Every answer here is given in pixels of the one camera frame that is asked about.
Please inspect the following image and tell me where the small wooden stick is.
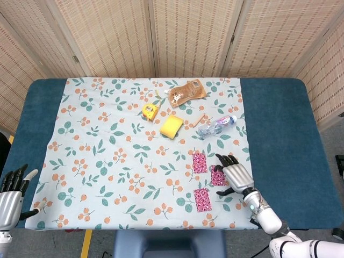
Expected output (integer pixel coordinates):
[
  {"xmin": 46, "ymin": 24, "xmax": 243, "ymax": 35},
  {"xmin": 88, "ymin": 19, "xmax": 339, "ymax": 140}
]
[{"xmin": 193, "ymin": 113, "xmax": 206, "ymax": 127}]

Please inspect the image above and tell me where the brown spout pouch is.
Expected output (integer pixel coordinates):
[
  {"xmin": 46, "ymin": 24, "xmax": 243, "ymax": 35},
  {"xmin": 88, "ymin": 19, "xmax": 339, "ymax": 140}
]
[{"xmin": 164, "ymin": 78, "xmax": 207, "ymax": 109}]

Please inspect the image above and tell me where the floral printed tablecloth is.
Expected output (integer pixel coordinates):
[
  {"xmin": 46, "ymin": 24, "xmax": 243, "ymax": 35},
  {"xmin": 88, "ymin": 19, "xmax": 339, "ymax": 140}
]
[{"xmin": 24, "ymin": 77, "xmax": 260, "ymax": 231}]

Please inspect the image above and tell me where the yellow tape measure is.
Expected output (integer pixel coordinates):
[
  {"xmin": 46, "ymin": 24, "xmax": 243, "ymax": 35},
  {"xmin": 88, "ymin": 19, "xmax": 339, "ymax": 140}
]
[{"xmin": 141, "ymin": 90, "xmax": 162, "ymax": 121}]

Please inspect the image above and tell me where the blue-grey robot torso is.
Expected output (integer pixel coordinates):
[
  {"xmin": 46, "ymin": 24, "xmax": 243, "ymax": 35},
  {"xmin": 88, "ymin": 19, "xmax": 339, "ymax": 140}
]
[{"xmin": 112, "ymin": 230, "xmax": 227, "ymax": 258}]

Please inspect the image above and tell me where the dark object beside table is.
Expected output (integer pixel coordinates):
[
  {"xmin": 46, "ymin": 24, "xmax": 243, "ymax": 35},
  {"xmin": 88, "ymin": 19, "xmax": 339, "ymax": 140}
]
[{"xmin": 0, "ymin": 133, "xmax": 12, "ymax": 168}]

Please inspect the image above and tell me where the woven folding screen panel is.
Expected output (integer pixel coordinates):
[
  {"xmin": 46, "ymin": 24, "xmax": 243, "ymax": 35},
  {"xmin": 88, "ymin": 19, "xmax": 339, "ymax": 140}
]
[
  {"xmin": 0, "ymin": 0, "xmax": 92, "ymax": 78},
  {"xmin": 220, "ymin": 0, "xmax": 344, "ymax": 78},
  {"xmin": 149, "ymin": 0, "xmax": 244, "ymax": 78},
  {"xmin": 45, "ymin": 0, "xmax": 156, "ymax": 78},
  {"xmin": 0, "ymin": 16, "xmax": 46, "ymax": 133},
  {"xmin": 292, "ymin": 24, "xmax": 344, "ymax": 130}
]

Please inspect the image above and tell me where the clear plastic water bottle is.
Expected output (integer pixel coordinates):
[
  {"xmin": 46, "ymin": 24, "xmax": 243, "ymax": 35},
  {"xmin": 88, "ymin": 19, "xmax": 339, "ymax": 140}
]
[{"xmin": 197, "ymin": 114, "xmax": 238, "ymax": 138}]

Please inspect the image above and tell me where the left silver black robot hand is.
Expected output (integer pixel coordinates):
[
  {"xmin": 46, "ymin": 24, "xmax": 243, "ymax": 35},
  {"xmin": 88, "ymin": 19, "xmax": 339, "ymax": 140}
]
[{"xmin": 0, "ymin": 163, "xmax": 47, "ymax": 231}]

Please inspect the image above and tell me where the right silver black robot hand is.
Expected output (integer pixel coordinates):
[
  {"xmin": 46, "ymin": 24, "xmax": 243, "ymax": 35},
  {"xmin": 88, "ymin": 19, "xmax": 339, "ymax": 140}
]
[{"xmin": 213, "ymin": 153, "xmax": 255, "ymax": 197}]

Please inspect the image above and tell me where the blue felt table cover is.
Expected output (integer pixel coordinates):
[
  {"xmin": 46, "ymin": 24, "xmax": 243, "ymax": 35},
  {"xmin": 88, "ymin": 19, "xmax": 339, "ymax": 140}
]
[{"xmin": 4, "ymin": 77, "xmax": 344, "ymax": 231}]

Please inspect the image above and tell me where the yellow sponge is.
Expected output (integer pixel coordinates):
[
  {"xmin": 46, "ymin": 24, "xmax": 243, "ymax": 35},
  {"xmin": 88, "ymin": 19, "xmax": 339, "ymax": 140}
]
[{"xmin": 159, "ymin": 114, "xmax": 184, "ymax": 139}]

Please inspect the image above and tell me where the black equipment beside table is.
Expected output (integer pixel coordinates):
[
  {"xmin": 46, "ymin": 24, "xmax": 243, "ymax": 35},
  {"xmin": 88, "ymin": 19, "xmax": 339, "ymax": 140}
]
[{"xmin": 335, "ymin": 154, "xmax": 344, "ymax": 178}]

